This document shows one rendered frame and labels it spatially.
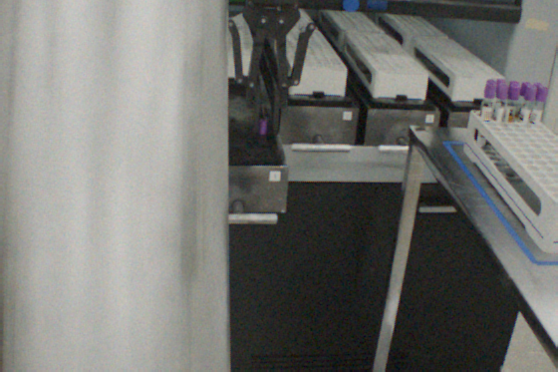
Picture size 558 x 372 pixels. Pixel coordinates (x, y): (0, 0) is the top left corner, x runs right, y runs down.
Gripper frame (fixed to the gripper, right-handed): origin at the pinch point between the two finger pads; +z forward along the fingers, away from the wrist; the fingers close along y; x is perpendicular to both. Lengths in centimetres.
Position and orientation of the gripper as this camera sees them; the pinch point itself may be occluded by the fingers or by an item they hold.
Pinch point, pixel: (265, 108)
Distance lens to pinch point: 102.8
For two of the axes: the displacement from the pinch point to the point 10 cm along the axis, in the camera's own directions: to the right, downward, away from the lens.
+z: -0.6, 9.1, 4.0
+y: -9.9, -0.2, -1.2
